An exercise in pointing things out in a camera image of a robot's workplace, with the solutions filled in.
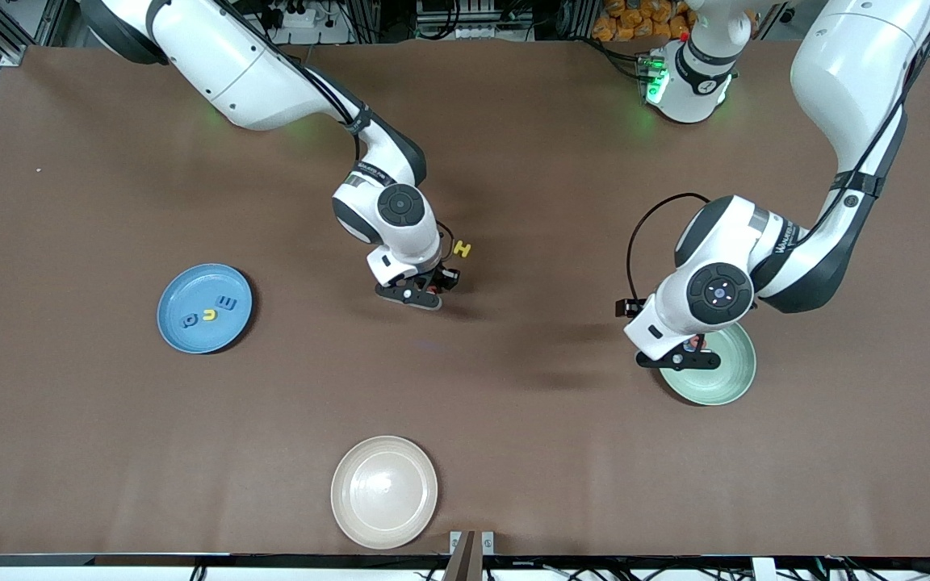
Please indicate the white power strip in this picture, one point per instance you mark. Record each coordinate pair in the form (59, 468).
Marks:
(324, 36)

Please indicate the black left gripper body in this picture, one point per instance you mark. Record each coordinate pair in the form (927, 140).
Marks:
(696, 342)

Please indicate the beige round plate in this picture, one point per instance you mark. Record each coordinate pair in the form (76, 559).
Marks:
(384, 492)

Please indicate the red foam letter Q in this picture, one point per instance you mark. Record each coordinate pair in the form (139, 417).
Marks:
(697, 343)

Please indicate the dark equipment rack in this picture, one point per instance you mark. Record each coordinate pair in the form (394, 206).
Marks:
(433, 20)

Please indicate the white table edge frame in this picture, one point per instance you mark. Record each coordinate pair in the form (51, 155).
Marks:
(110, 574)

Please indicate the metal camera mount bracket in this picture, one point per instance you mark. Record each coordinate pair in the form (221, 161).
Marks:
(465, 549)

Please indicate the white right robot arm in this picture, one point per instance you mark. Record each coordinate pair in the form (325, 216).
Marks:
(231, 56)

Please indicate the pale green round plate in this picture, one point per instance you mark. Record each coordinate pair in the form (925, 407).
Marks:
(727, 379)

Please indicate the blue round plate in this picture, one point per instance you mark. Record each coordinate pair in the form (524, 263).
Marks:
(207, 282)

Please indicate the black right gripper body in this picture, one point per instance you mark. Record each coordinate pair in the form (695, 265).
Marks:
(435, 279)

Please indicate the brown table cover sheet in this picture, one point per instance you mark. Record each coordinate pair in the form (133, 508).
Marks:
(513, 452)

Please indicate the blue three-pronged foam letter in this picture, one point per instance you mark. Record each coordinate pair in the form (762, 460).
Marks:
(225, 303)

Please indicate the yellow foam letter H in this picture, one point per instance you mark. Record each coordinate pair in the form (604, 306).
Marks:
(462, 250)

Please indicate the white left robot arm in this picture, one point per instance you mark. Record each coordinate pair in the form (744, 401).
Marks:
(852, 64)

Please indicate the orange packaged goods pile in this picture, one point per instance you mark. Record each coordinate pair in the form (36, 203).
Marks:
(634, 20)

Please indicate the blue foam letter a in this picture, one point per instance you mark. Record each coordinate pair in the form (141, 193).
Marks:
(189, 320)

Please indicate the aluminium frame post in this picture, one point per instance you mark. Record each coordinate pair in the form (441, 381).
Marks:
(13, 50)

